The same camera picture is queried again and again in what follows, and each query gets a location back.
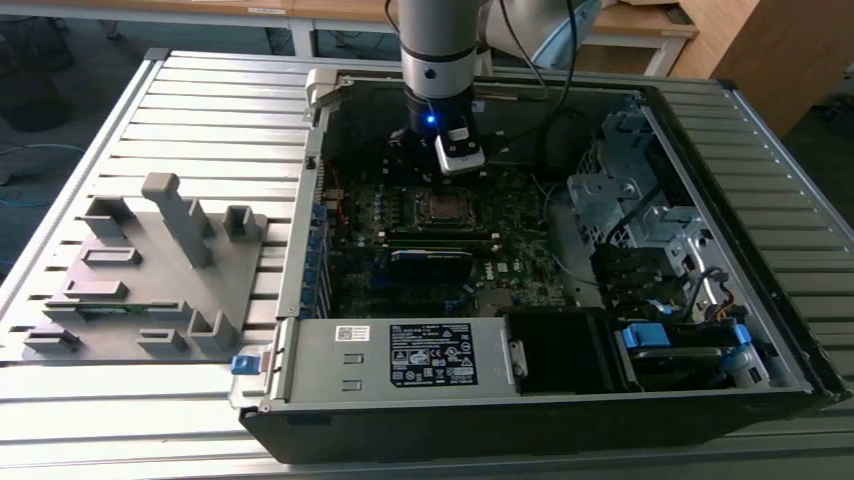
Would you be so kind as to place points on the black graphics card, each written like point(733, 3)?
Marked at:
point(428, 277)

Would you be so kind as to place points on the wooden desk white frame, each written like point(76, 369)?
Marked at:
point(134, 6)
point(635, 25)

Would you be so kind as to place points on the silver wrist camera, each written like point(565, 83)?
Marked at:
point(461, 152)

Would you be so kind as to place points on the silver chipset heat sink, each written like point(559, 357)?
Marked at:
point(496, 301)

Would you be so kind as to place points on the blue plastic latch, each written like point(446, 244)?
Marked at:
point(242, 365)

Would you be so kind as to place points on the black bag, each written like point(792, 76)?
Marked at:
point(34, 90)

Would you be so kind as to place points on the grey plastic case latch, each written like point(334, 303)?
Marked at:
point(321, 85)

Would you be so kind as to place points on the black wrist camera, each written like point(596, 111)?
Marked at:
point(396, 137)

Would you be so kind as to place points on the silver metal drive cage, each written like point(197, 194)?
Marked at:
point(601, 200)

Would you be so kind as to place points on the wooden cabinet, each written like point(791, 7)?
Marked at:
point(788, 60)

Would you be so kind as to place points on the CPU socket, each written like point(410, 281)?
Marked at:
point(422, 226)

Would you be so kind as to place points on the grey parts rack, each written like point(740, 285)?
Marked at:
point(168, 280)

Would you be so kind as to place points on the black PC case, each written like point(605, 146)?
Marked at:
point(535, 430)

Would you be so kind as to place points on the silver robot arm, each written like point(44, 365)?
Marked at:
point(441, 45)

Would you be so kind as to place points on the green RAM stick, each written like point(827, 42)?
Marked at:
point(110, 309)

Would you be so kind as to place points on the green motherboard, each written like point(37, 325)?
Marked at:
point(528, 250)

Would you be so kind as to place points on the hard disk blue carrier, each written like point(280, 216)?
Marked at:
point(644, 335)

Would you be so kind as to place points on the silver CPU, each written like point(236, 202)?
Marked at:
point(448, 207)

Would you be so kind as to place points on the silver power supply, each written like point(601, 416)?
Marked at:
point(321, 360)

